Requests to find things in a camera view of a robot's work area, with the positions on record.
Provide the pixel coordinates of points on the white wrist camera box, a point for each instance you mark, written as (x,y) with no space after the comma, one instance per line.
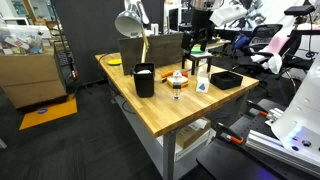
(228,15)

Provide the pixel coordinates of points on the black orange clamp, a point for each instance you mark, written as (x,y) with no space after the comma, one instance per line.
(230,135)
(260,109)

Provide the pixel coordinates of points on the black fabric tray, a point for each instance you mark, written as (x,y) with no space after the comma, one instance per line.
(226,81)

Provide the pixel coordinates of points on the black partition panel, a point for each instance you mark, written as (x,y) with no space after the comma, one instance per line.
(90,33)

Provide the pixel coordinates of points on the black perforated breadboard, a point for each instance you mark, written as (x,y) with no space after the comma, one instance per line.
(226,160)

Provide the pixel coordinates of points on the red tomato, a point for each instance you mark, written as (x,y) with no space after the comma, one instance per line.
(185,74)

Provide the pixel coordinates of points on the blue tape roll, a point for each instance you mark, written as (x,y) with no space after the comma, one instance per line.
(42,110)

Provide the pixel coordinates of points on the aluminium rail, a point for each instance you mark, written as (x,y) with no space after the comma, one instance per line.
(276,146)

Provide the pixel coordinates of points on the orange floor mat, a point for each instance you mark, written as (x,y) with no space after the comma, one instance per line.
(53,115)

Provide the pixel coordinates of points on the black camera on stand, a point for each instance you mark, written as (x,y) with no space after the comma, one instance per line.
(299,10)

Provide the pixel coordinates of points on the green plate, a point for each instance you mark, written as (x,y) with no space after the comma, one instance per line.
(196,50)

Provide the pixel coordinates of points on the blue bag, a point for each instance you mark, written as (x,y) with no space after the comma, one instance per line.
(240,42)

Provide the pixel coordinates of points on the stacked wooden white plates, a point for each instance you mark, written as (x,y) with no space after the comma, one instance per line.
(184,82)

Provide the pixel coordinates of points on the yellow plate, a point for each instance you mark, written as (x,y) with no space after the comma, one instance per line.
(114,62)

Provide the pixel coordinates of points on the white crumpled paper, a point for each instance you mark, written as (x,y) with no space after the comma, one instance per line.
(144,71)

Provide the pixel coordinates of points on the clear plastic storage bin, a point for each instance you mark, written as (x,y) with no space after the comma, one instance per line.
(20,41)

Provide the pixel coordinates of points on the pink cloth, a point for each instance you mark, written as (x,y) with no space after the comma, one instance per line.
(278,44)

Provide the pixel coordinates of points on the white crumpled cloth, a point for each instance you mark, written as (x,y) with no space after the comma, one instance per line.
(273,63)

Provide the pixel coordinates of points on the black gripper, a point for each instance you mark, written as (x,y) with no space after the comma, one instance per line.
(202,20)

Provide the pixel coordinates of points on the white flat box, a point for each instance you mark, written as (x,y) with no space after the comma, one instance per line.
(200,148)

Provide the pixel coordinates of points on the black office chair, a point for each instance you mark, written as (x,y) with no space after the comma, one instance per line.
(266,33)

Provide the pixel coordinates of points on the cardboard box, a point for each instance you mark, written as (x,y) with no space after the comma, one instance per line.
(190,136)
(30,76)

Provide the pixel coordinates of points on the small dark wooden stool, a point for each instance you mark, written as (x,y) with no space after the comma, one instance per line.
(188,57)

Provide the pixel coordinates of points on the grey metal table frame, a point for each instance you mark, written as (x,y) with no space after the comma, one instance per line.
(169,153)

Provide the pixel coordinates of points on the white kitchen scale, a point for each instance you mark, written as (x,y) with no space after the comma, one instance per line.
(204,54)

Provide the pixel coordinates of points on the white carton box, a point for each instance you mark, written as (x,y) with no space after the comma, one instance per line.
(202,85)

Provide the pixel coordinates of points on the black trash bin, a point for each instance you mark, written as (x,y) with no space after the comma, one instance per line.
(144,85)

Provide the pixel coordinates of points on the dark wooden back board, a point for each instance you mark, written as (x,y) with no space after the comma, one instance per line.
(163,50)

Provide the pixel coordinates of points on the orange carrot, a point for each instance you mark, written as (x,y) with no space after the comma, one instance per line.
(167,74)

